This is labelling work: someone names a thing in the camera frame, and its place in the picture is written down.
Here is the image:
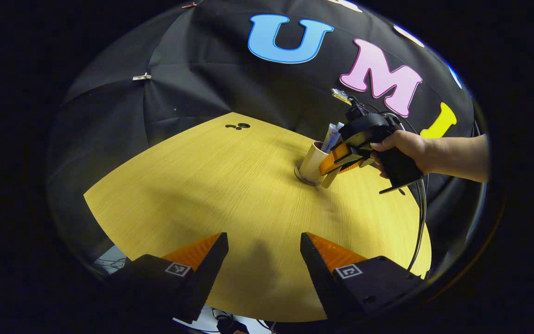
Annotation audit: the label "round brown coaster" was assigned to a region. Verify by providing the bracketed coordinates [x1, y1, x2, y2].
[293, 167, 325, 187]

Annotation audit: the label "black backdrop cloth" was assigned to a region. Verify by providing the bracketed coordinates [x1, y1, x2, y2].
[47, 0, 485, 279]

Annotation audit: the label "beige cup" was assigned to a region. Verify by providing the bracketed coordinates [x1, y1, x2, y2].
[298, 141, 342, 188]

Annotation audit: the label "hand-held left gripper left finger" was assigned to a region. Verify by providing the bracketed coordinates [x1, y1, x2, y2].
[109, 232, 229, 324]

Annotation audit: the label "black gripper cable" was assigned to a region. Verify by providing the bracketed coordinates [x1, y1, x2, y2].
[406, 176, 429, 274]

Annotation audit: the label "wooden desktop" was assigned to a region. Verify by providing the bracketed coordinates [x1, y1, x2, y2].
[84, 111, 432, 323]

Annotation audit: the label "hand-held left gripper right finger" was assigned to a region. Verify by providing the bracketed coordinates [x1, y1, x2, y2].
[300, 232, 424, 326]

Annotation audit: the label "tangled black cables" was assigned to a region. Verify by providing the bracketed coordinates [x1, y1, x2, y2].
[204, 308, 277, 334]

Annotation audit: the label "white toothpaste tube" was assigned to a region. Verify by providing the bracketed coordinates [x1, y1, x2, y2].
[321, 123, 340, 153]

